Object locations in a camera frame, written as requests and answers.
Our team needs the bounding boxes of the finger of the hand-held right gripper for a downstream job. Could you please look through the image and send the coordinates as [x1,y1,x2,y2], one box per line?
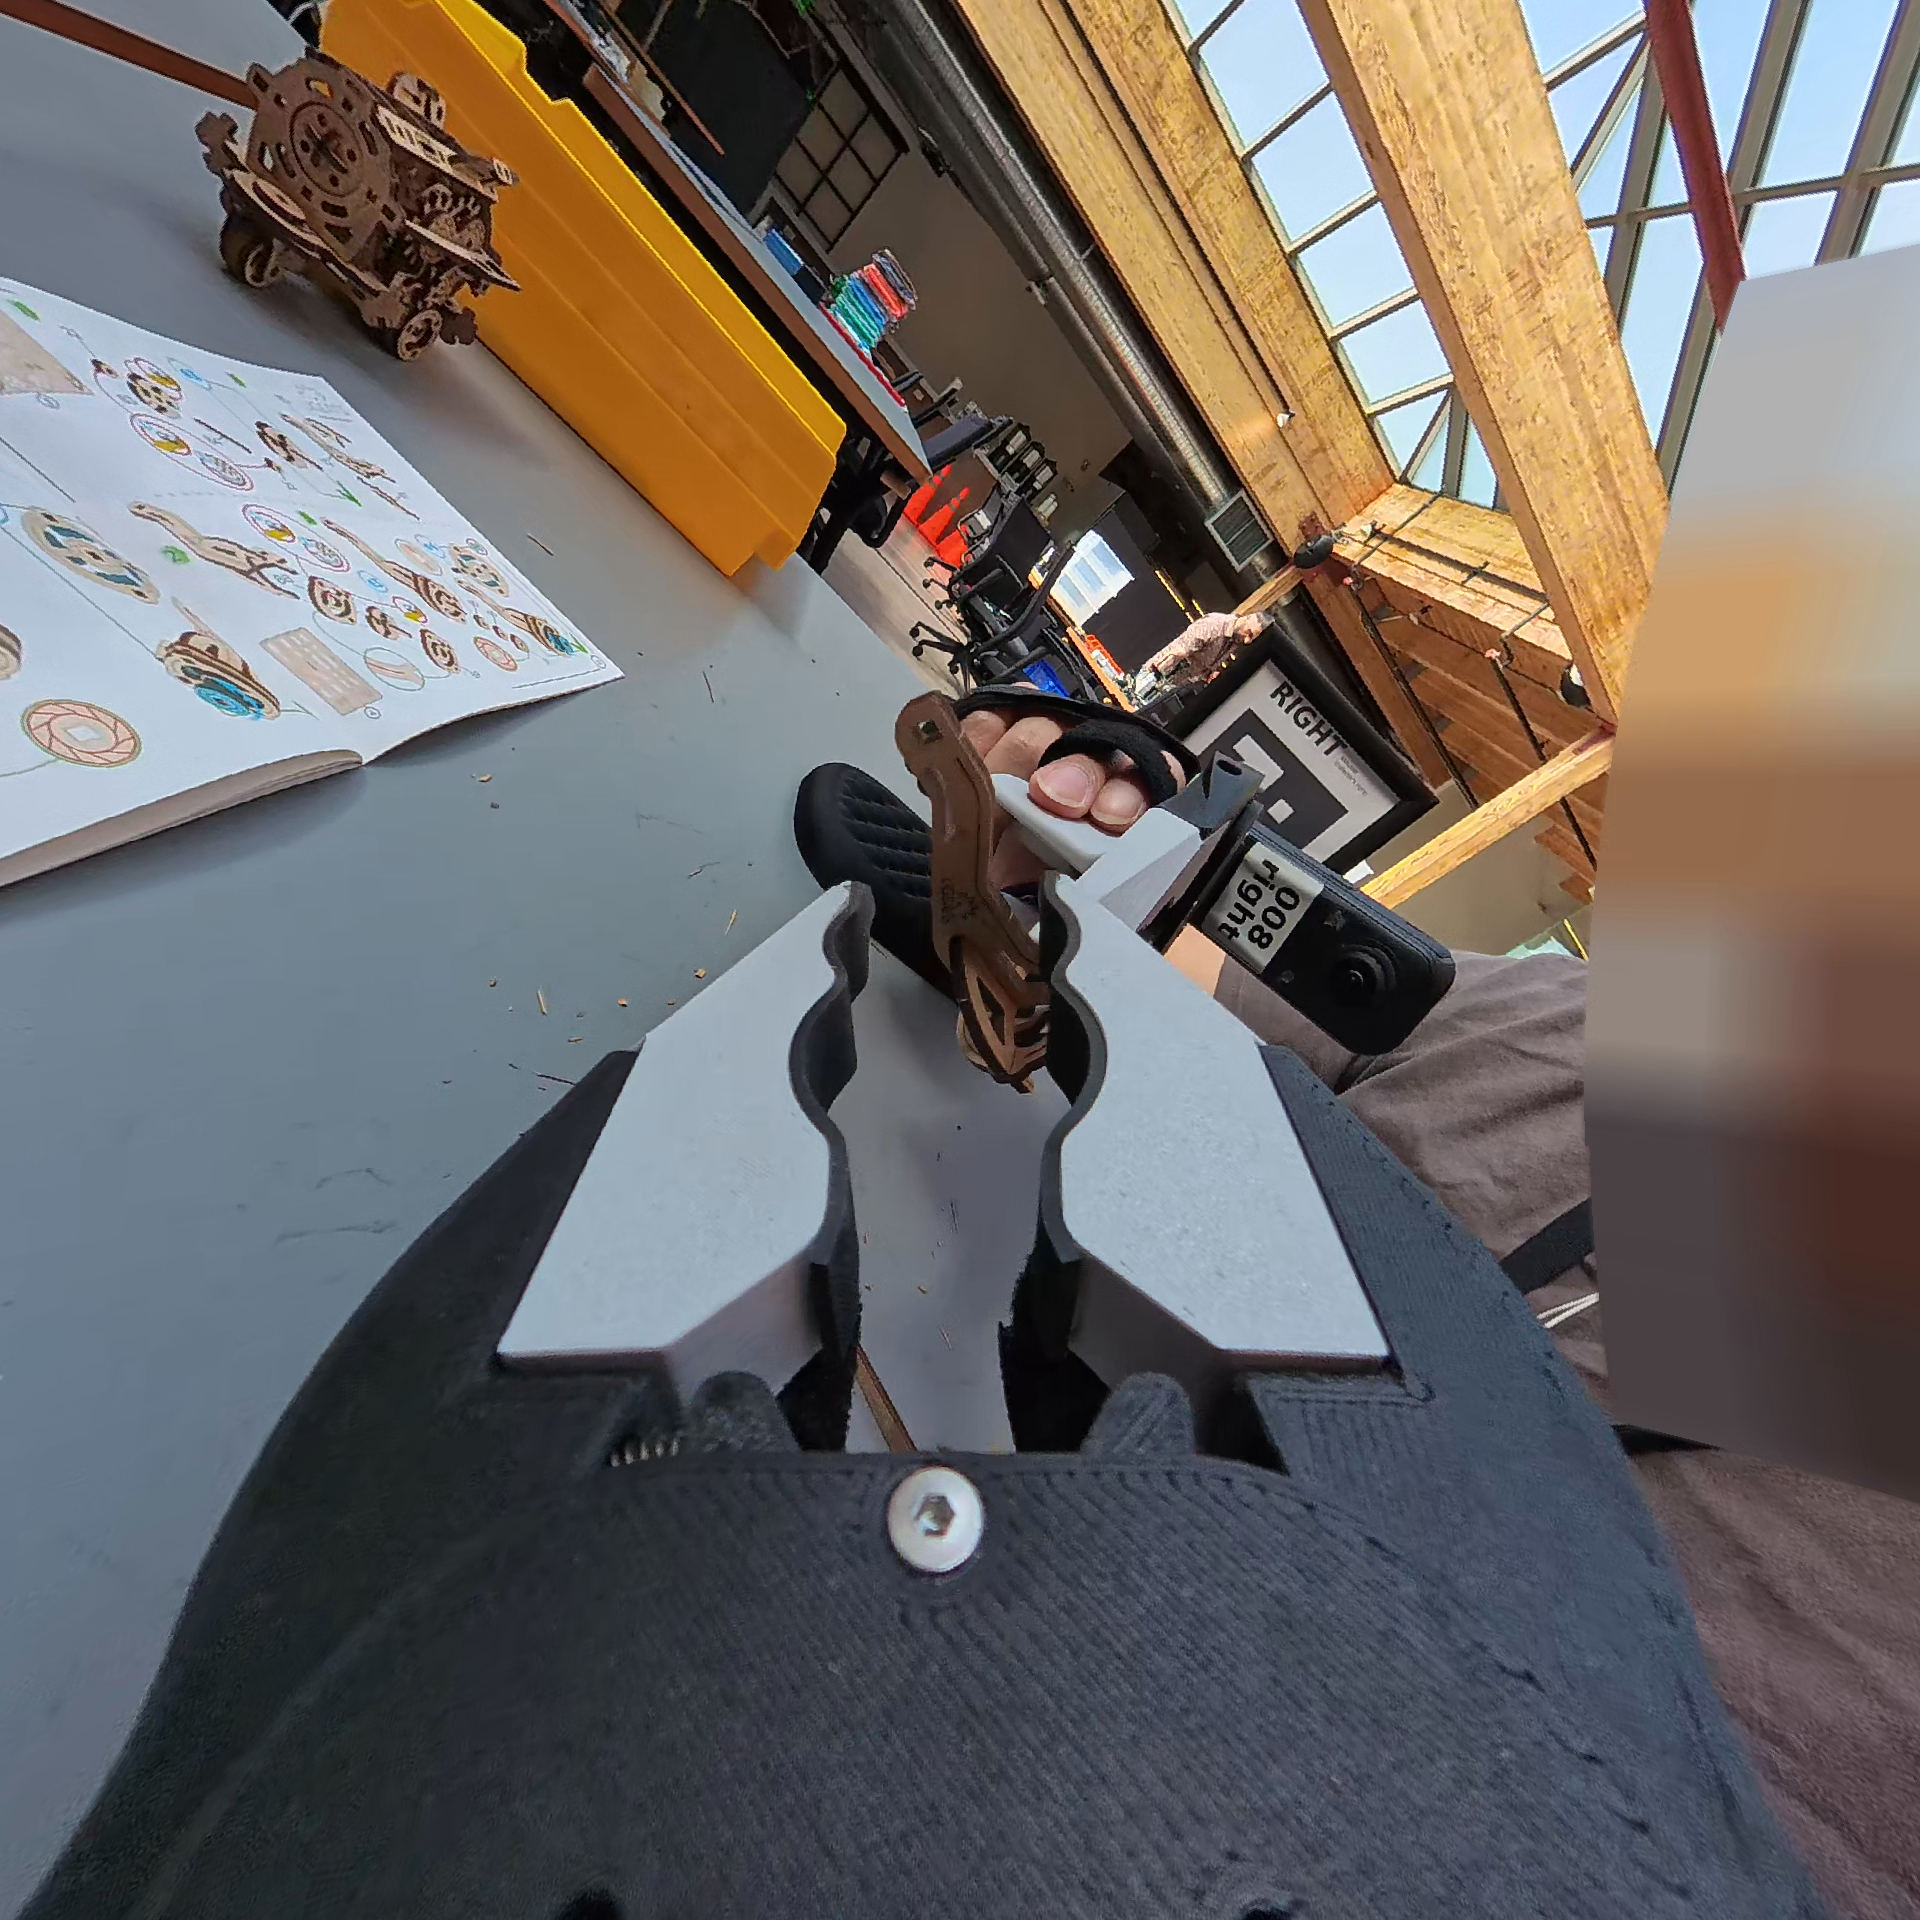
[989,771,1159,882]
[1097,817,1250,952]

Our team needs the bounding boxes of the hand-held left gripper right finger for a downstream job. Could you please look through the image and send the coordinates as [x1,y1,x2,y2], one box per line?
[1017,877,1392,1400]

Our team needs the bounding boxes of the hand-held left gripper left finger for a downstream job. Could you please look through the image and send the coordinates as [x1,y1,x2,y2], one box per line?
[499,882,879,1414]

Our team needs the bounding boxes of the long curved wooden model part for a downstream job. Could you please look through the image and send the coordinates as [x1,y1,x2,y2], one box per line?
[896,695,1053,1094]

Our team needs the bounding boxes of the assembled wooden mechanical model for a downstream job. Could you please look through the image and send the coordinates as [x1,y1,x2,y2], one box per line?
[195,53,522,365]

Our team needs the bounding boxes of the person's right hand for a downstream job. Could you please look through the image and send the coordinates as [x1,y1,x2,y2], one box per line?
[957,709,1188,839]

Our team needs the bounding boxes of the black office chairs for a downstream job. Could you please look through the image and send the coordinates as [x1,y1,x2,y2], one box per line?
[907,549,1053,696]

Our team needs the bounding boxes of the orange traffic cones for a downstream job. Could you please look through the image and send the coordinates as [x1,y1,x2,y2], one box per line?
[904,463,988,550]

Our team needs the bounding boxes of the stack of colourful items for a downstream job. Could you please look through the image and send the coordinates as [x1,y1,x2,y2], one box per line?
[822,252,921,356]

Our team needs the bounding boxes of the white background table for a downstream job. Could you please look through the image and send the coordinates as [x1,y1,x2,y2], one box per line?
[540,0,937,490]

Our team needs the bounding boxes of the yellow storage bin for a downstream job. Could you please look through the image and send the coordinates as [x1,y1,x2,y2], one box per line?
[318,0,851,580]

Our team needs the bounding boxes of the person's brown clothing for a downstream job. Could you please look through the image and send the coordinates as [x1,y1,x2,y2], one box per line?
[1545,1305,1920,1920]

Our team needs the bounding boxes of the printed instruction booklet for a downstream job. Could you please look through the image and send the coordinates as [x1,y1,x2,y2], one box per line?
[0,277,627,892]

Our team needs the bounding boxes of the grey ceiling duct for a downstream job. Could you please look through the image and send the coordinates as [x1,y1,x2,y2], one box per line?
[881,0,1250,532]

